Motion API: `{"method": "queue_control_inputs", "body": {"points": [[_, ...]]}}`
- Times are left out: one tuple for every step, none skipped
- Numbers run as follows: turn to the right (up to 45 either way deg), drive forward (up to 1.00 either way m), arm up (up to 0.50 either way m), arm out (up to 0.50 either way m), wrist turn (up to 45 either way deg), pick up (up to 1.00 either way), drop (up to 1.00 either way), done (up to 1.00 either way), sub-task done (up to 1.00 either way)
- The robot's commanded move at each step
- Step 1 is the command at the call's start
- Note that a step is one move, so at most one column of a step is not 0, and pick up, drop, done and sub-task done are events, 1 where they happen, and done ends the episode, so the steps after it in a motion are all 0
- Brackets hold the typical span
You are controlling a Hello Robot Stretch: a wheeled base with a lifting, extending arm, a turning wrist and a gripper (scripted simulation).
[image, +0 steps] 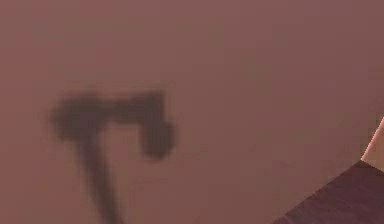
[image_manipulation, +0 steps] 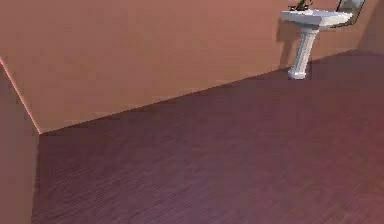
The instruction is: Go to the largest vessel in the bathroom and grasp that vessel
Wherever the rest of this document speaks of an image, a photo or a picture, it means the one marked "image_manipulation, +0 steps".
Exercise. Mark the dark green sink faucet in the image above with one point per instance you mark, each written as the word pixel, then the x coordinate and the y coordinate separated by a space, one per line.
pixel 301 4

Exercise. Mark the white pedestal sink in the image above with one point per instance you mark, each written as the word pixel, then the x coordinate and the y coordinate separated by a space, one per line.
pixel 305 46

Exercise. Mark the dark framed wall mirror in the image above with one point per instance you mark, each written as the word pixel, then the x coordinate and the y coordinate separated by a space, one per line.
pixel 350 6

